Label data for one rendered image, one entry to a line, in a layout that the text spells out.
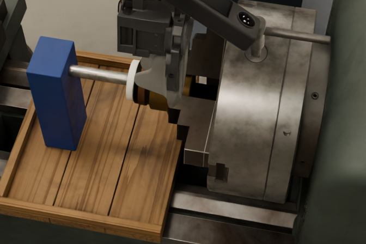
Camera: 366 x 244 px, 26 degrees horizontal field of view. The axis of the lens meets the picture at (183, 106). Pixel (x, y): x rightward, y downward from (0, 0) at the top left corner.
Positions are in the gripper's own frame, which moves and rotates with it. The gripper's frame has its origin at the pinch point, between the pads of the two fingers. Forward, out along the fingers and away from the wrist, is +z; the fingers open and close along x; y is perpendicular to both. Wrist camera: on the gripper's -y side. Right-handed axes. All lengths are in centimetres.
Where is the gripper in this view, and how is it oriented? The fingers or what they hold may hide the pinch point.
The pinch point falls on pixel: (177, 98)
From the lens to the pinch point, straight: 102.7
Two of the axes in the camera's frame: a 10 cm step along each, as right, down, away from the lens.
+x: -1.9, 6.3, -7.6
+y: -9.8, -1.6, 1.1
